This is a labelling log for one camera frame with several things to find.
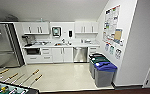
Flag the stainless steel dishwasher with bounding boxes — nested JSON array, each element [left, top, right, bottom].
[[72, 46, 89, 64]]

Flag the chrome faucet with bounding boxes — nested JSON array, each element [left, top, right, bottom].
[[61, 38, 67, 45]]

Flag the steel kitchen sink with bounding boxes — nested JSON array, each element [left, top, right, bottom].
[[54, 42, 72, 47]]

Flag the white sink base cabinet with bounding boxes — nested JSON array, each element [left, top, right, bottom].
[[52, 46, 74, 64]]

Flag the white drawer unit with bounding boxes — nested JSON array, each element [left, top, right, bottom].
[[40, 47, 54, 64], [87, 46, 101, 63]]

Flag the steel paper towel dispenser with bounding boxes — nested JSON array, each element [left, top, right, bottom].
[[51, 26, 62, 38]]

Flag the grey bin green lid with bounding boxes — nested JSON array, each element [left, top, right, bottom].
[[90, 56, 110, 79]]

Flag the grey bin blue lid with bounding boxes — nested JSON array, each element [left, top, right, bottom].
[[93, 61, 118, 88]]

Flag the black built-in microwave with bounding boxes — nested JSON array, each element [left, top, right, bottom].
[[25, 47, 42, 56]]

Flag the wide white drawer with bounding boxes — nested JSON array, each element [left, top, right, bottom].
[[25, 54, 43, 64]]

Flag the tan cork notice board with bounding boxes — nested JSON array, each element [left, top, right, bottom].
[[113, 28, 124, 45]]

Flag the black coffee maker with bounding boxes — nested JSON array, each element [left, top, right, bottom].
[[22, 34, 33, 47]]

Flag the stainless steel refrigerator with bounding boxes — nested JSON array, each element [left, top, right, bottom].
[[0, 22, 25, 69]]

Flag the green foosball table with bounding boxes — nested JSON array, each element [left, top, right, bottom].
[[0, 68, 45, 94]]

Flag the small white wall notice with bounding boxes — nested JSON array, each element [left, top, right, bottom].
[[109, 45, 116, 56], [104, 42, 111, 52], [114, 48, 123, 61]]

